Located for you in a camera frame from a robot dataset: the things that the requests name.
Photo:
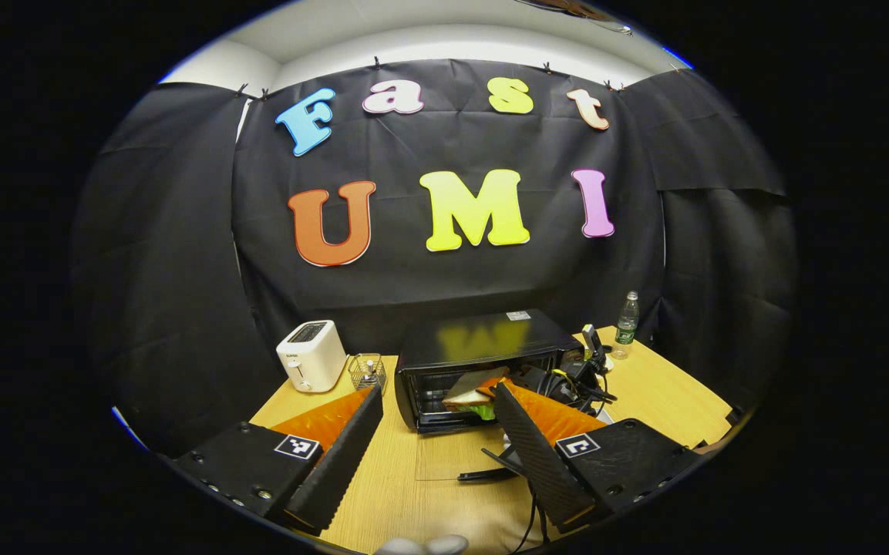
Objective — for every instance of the black backdrop cloth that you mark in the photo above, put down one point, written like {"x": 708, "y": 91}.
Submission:
{"x": 413, "y": 285}

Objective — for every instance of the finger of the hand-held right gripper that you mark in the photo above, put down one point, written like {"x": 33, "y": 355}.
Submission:
{"x": 490, "y": 384}

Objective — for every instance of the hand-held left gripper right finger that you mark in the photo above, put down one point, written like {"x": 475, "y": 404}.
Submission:
{"x": 540, "y": 462}

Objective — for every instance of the clear plastic water bottle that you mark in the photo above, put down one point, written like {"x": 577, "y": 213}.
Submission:
{"x": 627, "y": 327}

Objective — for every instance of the black electric oven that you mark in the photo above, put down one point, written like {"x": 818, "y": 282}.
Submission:
{"x": 475, "y": 339}

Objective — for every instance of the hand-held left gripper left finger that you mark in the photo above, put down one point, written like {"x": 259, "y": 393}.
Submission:
{"x": 336, "y": 470}

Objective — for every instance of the white toaster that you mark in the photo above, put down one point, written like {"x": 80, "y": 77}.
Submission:
{"x": 313, "y": 358}

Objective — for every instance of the bread and lettuce sandwich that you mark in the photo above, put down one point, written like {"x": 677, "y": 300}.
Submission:
{"x": 467, "y": 397}

